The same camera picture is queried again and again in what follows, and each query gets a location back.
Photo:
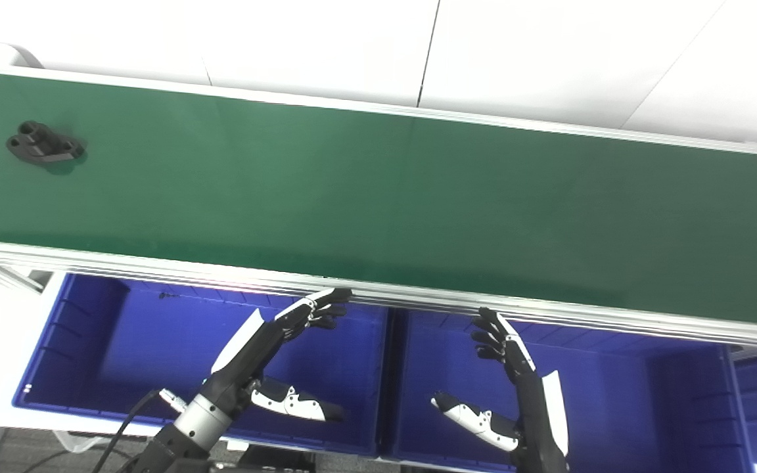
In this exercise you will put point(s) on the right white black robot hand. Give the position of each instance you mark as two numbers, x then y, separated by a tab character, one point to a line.
536	420

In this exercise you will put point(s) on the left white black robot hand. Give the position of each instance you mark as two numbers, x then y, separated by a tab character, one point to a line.
247	361

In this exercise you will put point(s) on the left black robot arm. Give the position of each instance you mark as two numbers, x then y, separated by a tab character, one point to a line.
188	433

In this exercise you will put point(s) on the green conveyor belt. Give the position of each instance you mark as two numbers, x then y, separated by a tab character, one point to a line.
155	266
378	197

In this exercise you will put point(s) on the black flanged bearing part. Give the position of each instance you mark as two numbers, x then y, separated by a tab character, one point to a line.
43	146

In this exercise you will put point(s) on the grey conveyor end cap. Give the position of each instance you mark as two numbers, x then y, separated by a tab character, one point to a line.
4	56

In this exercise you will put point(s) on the aluminium conveyor support leg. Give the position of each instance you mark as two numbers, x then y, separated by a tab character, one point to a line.
4	276

